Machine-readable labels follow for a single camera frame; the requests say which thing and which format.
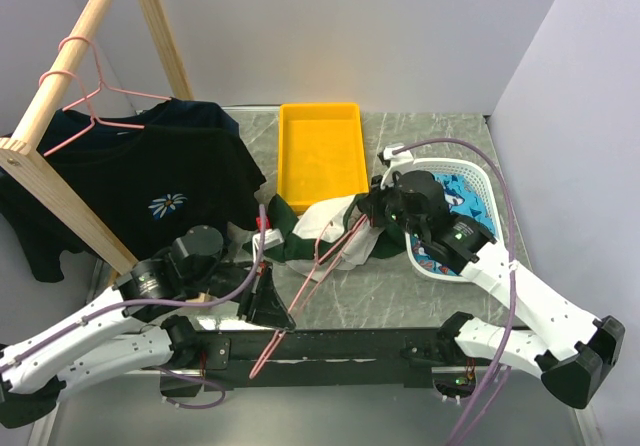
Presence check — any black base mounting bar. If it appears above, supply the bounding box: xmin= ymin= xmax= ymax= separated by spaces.
xmin=171 ymin=328 xmax=489 ymax=390

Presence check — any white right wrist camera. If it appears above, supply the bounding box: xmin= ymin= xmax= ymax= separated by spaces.
xmin=378 ymin=143 xmax=415 ymax=189

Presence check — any dark navy t shirt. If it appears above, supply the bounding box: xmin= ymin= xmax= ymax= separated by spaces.
xmin=47 ymin=98 xmax=239 ymax=136

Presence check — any blue shark print cloth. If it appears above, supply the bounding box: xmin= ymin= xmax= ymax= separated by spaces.
xmin=410 ymin=173 xmax=498 ymax=282

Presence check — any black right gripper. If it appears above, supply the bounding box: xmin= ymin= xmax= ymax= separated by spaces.
xmin=359 ymin=171 xmax=427 ymax=240

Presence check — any pink wire hanger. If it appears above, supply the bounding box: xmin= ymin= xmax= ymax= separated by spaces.
xmin=58 ymin=35 xmax=174 ymax=102
xmin=248 ymin=214 xmax=368 ymax=380
xmin=38 ymin=69 xmax=144 ymax=157

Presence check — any aluminium rail frame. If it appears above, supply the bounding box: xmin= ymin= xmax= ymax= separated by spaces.
xmin=28 ymin=372 xmax=603 ymax=445

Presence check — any yellow plastic tray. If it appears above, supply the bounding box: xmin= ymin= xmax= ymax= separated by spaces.
xmin=277 ymin=102 xmax=369 ymax=214

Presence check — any wooden clothes rack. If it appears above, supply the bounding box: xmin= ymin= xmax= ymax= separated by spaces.
xmin=1 ymin=0 xmax=194 ymax=274

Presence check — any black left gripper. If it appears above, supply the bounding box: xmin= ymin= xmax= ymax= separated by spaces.
xmin=185 ymin=259 xmax=295 ymax=331

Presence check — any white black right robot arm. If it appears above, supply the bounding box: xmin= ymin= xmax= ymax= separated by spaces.
xmin=359 ymin=170 xmax=625 ymax=409

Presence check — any white plastic basket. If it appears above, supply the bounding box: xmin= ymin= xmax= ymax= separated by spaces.
xmin=405 ymin=158 xmax=504 ymax=283

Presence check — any pink wire hanger front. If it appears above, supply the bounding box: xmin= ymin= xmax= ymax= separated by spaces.
xmin=38 ymin=69 xmax=144 ymax=157

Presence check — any black daisy t shirt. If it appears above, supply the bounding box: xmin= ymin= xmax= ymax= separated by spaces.
xmin=0 ymin=124 xmax=269 ymax=283

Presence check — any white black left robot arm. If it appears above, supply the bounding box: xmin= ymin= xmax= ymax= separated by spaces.
xmin=1 ymin=226 xmax=295 ymax=429

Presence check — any green and white t shirt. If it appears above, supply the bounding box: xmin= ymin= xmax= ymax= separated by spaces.
xmin=264 ymin=194 xmax=406 ymax=279

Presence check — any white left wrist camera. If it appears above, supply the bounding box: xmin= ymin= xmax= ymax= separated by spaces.
xmin=251 ymin=218 xmax=284 ymax=252

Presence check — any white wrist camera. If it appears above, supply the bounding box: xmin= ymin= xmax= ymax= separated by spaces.
xmin=378 ymin=143 xmax=415 ymax=189
xmin=251 ymin=218 xmax=284 ymax=252

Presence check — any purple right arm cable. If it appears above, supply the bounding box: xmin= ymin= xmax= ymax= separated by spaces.
xmin=397 ymin=138 xmax=517 ymax=446

